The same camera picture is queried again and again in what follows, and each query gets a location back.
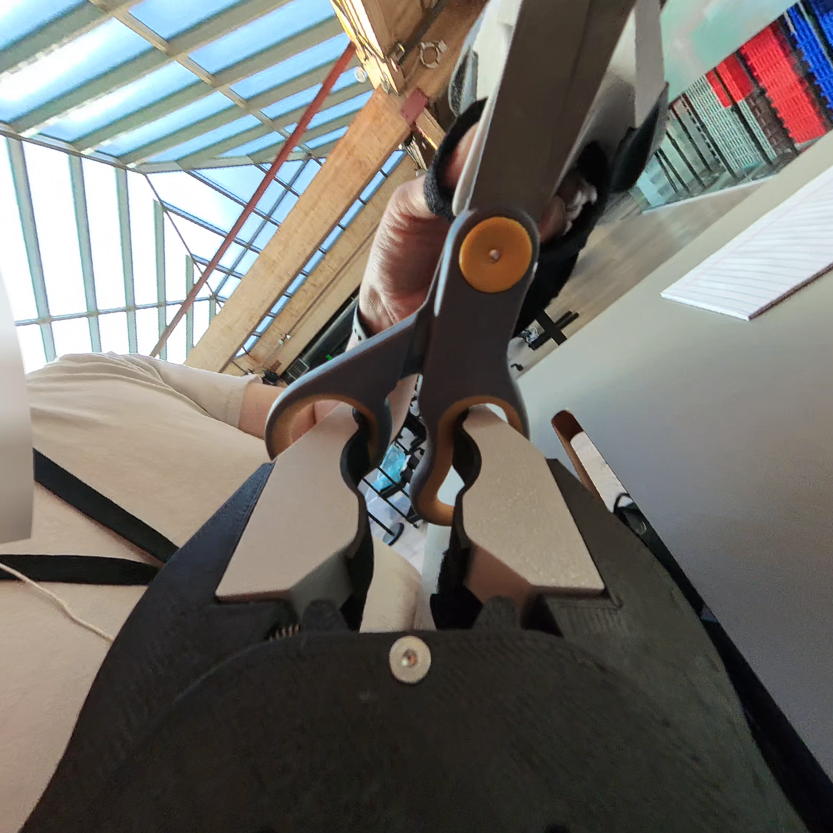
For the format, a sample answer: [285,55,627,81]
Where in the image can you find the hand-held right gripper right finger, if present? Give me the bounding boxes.
[431,405,607,630]

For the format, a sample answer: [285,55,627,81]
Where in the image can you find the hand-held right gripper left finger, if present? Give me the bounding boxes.
[215,405,377,630]

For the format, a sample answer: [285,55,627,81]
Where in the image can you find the grey orange-handled scissors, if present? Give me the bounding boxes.
[263,0,640,527]

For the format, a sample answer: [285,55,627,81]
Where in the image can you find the person's left hand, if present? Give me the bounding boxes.
[358,174,456,341]

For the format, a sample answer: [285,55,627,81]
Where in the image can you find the stack of grey bins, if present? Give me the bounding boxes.
[670,72,782,180]

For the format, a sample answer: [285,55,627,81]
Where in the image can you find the stack of red bins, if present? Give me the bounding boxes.
[706,23,832,145]

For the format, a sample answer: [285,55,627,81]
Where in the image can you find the stack of blue bins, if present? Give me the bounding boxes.
[777,0,833,113]

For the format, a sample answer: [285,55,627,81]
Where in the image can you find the lined writing pad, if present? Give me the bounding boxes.
[660,166,833,321]

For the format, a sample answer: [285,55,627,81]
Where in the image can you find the wooden roof beam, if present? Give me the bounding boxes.
[185,0,458,376]

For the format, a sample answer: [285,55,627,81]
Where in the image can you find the red pipe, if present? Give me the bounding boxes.
[148,41,359,359]

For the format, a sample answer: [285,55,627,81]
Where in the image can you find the glass skylight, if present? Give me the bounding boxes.
[0,0,424,365]

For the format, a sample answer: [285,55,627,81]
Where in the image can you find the black lanyard strap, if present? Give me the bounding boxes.
[0,448,181,588]

